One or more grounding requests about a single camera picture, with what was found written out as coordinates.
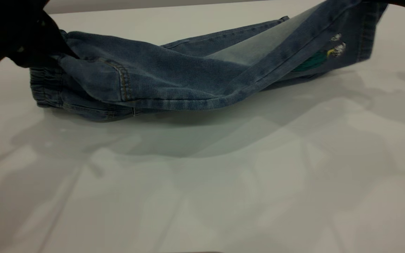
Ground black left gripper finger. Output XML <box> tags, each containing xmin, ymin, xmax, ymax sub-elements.
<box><xmin>43</xmin><ymin>25</ymin><xmax>80</xmax><ymax>68</ymax></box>

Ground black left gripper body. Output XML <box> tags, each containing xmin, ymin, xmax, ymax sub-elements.
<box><xmin>0</xmin><ymin>0</ymin><xmax>53</xmax><ymax>88</ymax></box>

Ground blue denim jeans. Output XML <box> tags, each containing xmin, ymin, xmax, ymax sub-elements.
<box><xmin>30</xmin><ymin>0</ymin><xmax>389</xmax><ymax>123</ymax></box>

